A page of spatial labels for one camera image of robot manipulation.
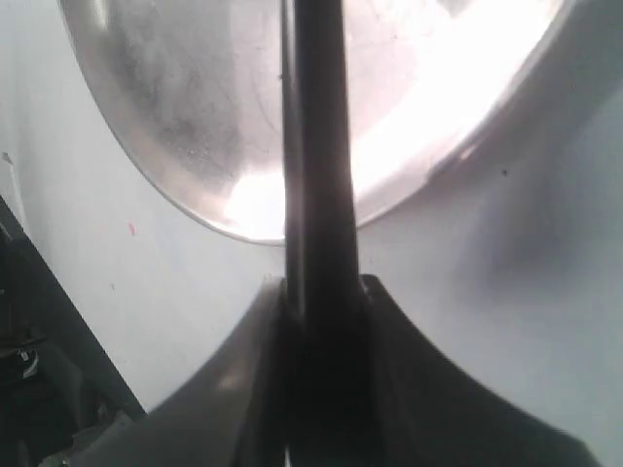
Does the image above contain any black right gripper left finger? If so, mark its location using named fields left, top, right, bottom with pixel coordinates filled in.
left=92, top=279, right=286, bottom=466

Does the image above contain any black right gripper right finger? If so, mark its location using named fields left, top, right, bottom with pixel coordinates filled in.
left=361, top=274, right=600, bottom=466

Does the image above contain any black knife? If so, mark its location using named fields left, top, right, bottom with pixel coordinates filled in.
left=281, top=1, right=365, bottom=466

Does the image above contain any round steel plate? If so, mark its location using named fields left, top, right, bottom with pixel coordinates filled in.
left=59, top=1, right=574, bottom=243

